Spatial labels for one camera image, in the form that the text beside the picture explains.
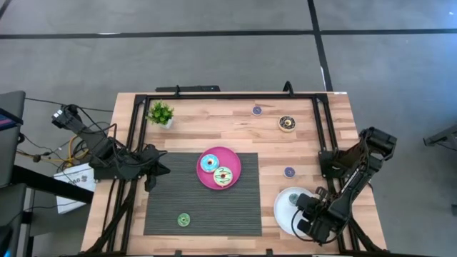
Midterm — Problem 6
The green plant in white pot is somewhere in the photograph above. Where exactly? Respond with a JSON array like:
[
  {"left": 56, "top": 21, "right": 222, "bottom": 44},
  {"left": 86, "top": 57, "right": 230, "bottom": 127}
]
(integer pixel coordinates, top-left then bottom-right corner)
[{"left": 146, "top": 101, "right": 175, "bottom": 129}]

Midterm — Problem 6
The black floor beam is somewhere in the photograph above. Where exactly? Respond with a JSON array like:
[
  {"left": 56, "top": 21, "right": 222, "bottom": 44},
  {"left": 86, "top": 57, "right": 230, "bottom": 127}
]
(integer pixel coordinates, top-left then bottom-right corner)
[{"left": 12, "top": 164, "right": 94, "bottom": 204}]

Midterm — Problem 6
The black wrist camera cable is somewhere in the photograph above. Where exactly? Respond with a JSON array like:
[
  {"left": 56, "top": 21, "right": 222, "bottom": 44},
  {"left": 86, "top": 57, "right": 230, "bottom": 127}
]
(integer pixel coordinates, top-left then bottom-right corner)
[{"left": 290, "top": 208, "right": 316, "bottom": 242}]

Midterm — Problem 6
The pink round plate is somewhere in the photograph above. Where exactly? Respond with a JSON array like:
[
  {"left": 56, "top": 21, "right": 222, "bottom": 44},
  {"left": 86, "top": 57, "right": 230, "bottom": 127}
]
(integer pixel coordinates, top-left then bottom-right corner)
[{"left": 196, "top": 146, "right": 243, "bottom": 191}]

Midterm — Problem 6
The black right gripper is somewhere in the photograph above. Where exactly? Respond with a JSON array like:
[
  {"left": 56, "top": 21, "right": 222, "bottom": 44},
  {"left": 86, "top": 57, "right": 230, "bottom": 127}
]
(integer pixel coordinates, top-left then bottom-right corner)
[{"left": 296, "top": 193, "right": 340, "bottom": 246}]

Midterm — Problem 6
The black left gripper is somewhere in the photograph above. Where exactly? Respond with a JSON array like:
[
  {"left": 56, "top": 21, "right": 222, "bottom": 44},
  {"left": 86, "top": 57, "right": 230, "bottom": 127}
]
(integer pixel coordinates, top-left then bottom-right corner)
[{"left": 137, "top": 143, "right": 171, "bottom": 193}]

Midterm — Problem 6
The white round plate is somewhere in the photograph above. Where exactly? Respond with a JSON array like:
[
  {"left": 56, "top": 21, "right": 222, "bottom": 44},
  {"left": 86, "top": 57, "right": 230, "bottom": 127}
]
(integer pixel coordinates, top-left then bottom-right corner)
[{"left": 273, "top": 186, "right": 338, "bottom": 239}]

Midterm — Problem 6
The black arched handle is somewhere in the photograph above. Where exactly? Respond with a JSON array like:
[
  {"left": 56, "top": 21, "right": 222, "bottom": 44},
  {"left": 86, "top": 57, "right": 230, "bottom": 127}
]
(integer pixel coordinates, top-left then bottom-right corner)
[{"left": 282, "top": 80, "right": 296, "bottom": 98}]

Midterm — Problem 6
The yellow cable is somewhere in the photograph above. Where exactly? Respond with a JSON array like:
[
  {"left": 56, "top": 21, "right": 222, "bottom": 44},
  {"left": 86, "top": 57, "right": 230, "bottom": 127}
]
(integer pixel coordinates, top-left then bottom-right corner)
[{"left": 16, "top": 134, "right": 90, "bottom": 166}]

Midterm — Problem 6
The chocolate icing donut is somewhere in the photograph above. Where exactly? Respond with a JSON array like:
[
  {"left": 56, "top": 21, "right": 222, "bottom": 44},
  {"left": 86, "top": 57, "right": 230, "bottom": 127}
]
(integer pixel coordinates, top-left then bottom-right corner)
[{"left": 278, "top": 114, "right": 297, "bottom": 133}]

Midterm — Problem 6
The black power strip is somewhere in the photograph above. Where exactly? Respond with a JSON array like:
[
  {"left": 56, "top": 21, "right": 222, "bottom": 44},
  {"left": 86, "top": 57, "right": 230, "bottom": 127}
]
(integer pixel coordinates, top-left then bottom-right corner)
[{"left": 155, "top": 84, "right": 221, "bottom": 93}]

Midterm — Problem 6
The cream zigzag sprinkled donut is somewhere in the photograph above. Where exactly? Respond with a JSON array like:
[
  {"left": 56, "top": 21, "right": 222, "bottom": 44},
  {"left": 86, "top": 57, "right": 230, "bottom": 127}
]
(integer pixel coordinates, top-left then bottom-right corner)
[{"left": 213, "top": 166, "right": 234, "bottom": 188}]

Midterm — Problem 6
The white printed cardboard box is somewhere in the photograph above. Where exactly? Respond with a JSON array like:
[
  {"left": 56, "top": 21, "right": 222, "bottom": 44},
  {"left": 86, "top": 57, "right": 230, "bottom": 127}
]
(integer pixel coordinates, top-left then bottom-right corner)
[{"left": 53, "top": 162, "right": 97, "bottom": 215}]

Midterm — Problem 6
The blue icing donut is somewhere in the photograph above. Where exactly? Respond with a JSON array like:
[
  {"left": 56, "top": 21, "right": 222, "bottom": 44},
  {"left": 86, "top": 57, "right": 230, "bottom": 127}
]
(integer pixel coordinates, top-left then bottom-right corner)
[{"left": 199, "top": 153, "right": 221, "bottom": 173}]

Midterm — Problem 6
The grey side desk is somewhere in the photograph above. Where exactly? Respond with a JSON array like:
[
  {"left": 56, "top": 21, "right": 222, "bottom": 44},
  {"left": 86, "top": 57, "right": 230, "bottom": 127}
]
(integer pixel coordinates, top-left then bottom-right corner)
[{"left": 0, "top": 90, "right": 26, "bottom": 188}]

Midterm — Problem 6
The grey woven placemat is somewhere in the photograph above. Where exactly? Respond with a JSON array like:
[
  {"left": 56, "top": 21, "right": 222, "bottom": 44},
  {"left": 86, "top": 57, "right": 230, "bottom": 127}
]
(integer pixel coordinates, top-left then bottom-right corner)
[{"left": 143, "top": 152, "right": 263, "bottom": 236}]

